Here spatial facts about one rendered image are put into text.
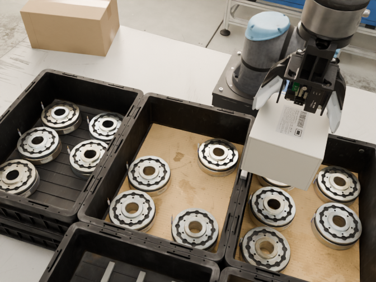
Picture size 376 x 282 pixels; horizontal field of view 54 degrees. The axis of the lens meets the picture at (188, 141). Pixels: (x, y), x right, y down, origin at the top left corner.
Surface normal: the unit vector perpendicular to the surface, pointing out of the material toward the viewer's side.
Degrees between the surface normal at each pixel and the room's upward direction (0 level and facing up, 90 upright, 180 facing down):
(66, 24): 90
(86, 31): 90
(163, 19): 0
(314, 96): 90
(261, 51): 92
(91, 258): 0
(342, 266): 0
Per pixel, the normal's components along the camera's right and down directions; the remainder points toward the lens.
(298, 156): -0.37, 0.69
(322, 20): -0.56, 0.62
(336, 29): -0.07, 0.77
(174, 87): 0.04, -0.65
